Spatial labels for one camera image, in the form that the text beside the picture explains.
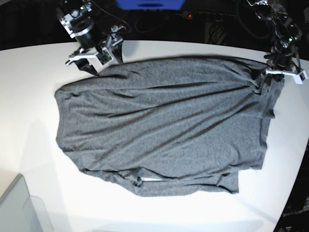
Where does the black power strip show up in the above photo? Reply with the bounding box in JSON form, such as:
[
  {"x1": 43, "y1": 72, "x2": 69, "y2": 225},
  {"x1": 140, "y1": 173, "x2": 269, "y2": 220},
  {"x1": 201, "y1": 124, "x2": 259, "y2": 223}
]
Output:
[{"x1": 181, "y1": 11, "x2": 236, "y2": 22}]

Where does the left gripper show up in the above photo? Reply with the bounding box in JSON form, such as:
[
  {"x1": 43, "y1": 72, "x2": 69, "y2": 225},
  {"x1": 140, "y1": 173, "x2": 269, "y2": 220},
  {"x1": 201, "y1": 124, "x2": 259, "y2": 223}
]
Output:
[{"x1": 253, "y1": 49, "x2": 304, "y2": 95}]

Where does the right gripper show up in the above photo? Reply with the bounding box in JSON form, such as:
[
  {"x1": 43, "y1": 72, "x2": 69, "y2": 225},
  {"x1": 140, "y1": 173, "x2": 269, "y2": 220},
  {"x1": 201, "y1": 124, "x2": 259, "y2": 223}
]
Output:
[{"x1": 66, "y1": 25, "x2": 126, "y2": 77}]

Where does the blue box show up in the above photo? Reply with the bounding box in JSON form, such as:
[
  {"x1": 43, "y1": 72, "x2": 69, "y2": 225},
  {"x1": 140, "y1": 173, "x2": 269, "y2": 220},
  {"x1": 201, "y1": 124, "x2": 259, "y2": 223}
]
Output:
[{"x1": 116, "y1": 0, "x2": 185, "y2": 10}]

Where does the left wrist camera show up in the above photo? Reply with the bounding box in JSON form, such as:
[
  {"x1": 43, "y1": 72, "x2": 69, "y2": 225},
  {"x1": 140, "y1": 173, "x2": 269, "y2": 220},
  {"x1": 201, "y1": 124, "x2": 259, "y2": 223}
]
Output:
[{"x1": 294, "y1": 70, "x2": 308, "y2": 85}]

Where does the grey t-shirt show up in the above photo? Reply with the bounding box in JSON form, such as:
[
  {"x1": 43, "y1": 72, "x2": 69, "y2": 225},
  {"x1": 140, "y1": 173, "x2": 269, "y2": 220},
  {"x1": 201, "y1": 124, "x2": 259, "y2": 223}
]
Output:
[{"x1": 55, "y1": 57, "x2": 284, "y2": 197}]

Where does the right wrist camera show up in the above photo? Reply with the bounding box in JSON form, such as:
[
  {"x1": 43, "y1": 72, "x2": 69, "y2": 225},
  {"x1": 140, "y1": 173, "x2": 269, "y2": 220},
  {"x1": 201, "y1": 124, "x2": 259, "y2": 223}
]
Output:
[{"x1": 97, "y1": 50, "x2": 113, "y2": 66}]

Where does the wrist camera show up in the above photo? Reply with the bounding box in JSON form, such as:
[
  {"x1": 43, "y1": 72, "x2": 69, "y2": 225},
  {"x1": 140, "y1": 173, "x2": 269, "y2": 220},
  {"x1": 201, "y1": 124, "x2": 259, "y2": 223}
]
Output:
[
  {"x1": 97, "y1": 50, "x2": 113, "y2": 66},
  {"x1": 294, "y1": 70, "x2": 308, "y2": 85}
]

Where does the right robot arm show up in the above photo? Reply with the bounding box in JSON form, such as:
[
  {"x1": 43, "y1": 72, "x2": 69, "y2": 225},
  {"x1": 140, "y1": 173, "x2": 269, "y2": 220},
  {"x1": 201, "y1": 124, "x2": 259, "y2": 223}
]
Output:
[{"x1": 57, "y1": 0, "x2": 128, "y2": 76}]

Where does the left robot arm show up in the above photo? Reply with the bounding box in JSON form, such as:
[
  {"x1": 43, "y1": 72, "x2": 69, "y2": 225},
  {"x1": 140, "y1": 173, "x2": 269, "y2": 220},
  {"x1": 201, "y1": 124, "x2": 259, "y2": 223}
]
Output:
[{"x1": 247, "y1": 0, "x2": 308, "y2": 85}]

